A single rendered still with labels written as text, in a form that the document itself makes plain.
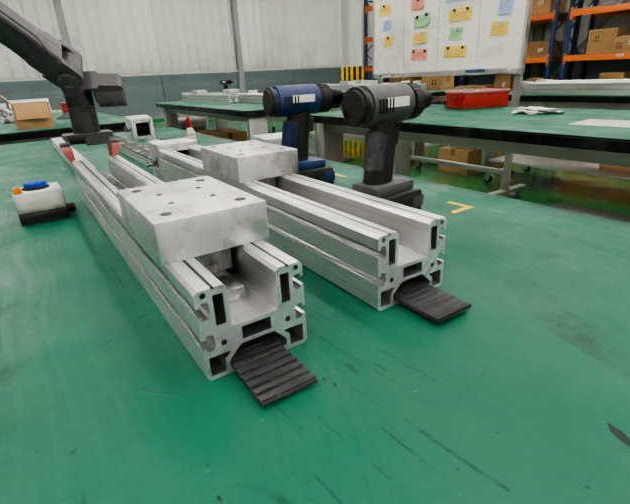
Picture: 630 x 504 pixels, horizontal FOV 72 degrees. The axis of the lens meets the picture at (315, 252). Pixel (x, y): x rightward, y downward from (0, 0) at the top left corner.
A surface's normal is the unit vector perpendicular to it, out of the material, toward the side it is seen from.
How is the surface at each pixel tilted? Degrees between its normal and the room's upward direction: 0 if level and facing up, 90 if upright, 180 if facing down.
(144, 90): 90
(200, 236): 90
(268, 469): 0
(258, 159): 90
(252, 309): 0
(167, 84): 90
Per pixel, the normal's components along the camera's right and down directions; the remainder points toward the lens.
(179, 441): -0.05, -0.92
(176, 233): 0.55, 0.29
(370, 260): -0.83, 0.25
